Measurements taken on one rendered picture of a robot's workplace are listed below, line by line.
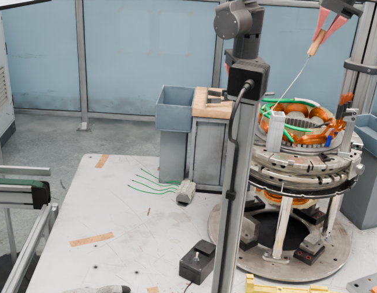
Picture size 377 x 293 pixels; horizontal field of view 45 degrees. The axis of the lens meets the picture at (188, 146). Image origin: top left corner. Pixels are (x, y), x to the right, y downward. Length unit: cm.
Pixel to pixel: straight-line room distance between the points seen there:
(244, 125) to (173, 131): 79
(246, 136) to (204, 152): 77
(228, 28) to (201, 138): 51
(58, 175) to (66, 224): 176
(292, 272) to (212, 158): 43
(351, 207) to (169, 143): 58
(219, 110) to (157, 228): 38
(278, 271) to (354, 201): 37
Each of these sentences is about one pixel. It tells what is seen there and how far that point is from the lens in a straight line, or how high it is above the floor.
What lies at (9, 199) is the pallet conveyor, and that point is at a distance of 158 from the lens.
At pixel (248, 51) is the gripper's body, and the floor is 131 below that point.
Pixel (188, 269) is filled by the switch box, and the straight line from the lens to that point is 110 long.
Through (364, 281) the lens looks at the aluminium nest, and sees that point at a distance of 121.
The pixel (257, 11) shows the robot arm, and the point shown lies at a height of 139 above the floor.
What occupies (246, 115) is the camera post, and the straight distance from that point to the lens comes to 59.
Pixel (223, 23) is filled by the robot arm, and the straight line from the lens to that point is 92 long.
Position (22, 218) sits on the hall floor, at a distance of 270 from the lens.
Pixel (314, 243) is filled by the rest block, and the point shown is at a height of 84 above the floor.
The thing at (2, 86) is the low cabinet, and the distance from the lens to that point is 339.
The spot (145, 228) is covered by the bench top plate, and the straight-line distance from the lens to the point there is 127.
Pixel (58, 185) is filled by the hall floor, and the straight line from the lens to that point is 295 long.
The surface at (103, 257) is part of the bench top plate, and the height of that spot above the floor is 78.
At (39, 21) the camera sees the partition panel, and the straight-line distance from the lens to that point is 348.
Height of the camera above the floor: 156
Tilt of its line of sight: 27 degrees down
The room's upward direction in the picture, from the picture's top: 4 degrees clockwise
